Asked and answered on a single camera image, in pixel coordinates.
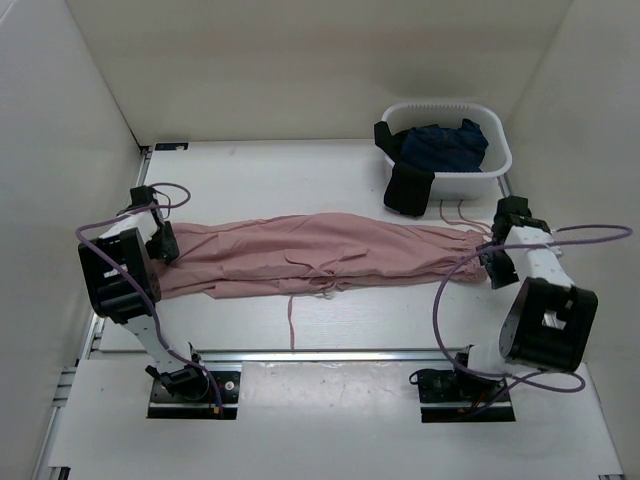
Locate pink drawstring trousers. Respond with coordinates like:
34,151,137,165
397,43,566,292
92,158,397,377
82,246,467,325
158,213,488,350

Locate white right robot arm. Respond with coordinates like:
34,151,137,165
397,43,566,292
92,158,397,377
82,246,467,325
449,196,598,400

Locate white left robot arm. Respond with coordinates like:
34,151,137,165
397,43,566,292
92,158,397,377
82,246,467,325
75,182,210,400

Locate white plastic basket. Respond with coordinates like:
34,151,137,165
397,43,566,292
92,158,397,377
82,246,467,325
374,100,512,200

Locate blue denim jeans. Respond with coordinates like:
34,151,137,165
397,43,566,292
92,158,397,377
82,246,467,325
401,119,489,173

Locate black garment in basket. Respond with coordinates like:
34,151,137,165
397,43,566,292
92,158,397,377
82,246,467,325
373,121,435,218

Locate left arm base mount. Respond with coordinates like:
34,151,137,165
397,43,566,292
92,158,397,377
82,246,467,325
145,366,241,420

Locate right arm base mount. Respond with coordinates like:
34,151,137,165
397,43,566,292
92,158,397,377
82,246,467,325
408,368,516,424

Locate aluminium table frame rail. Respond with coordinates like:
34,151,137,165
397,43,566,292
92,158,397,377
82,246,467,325
32,140,624,479

